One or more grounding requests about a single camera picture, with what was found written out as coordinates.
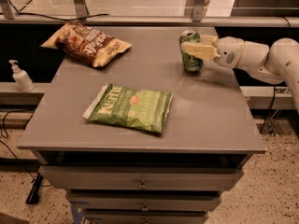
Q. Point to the white pump lotion bottle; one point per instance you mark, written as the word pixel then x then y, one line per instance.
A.
pixel 21 77

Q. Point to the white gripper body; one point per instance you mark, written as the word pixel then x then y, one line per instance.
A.
pixel 229 52

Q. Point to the top drawer metal knob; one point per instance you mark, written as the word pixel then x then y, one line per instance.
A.
pixel 142 185

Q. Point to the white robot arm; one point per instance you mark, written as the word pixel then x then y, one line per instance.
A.
pixel 272 65

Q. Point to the grey drawer cabinet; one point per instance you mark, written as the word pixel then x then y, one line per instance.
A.
pixel 141 141

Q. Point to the drawer metal knob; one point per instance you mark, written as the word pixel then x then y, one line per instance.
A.
pixel 144 208
pixel 142 185

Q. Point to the green Kettle chips bag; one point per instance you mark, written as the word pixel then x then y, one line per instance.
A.
pixel 144 110

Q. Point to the black stand foot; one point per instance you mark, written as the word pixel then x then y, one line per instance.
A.
pixel 33 197

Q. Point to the brown sea salt chips bag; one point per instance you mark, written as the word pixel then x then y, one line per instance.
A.
pixel 87 44

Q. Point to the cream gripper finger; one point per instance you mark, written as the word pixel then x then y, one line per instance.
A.
pixel 209 40
pixel 204 51

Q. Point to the green soda can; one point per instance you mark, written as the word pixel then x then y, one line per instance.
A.
pixel 190 63

